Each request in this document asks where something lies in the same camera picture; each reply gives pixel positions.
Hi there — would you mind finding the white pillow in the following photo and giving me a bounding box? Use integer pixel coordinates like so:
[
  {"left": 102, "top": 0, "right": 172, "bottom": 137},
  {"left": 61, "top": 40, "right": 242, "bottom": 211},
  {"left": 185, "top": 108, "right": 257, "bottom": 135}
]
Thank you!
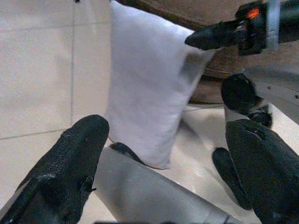
[{"left": 104, "top": 0, "right": 217, "bottom": 170}]

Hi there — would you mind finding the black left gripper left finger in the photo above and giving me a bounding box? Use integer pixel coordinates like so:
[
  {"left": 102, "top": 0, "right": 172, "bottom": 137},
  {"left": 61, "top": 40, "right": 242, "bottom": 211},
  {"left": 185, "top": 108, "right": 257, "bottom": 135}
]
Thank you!
[{"left": 0, "top": 114, "right": 110, "bottom": 224}]

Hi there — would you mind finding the silver robot leg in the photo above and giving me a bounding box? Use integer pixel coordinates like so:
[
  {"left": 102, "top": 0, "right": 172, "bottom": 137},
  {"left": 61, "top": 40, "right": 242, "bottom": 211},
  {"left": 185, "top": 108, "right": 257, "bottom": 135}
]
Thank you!
[
  {"left": 242, "top": 65, "right": 299, "bottom": 120},
  {"left": 93, "top": 142, "right": 245, "bottom": 224}
]

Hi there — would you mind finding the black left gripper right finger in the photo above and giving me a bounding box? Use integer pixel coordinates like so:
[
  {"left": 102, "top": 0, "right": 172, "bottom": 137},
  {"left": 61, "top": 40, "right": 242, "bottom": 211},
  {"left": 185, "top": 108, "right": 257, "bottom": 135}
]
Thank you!
[{"left": 212, "top": 119, "right": 299, "bottom": 224}]

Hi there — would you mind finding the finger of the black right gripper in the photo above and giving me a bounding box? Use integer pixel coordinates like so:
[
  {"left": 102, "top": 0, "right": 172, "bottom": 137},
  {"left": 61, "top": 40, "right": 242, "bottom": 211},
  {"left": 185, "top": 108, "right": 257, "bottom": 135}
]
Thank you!
[{"left": 184, "top": 19, "right": 242, "bottom": 51}]

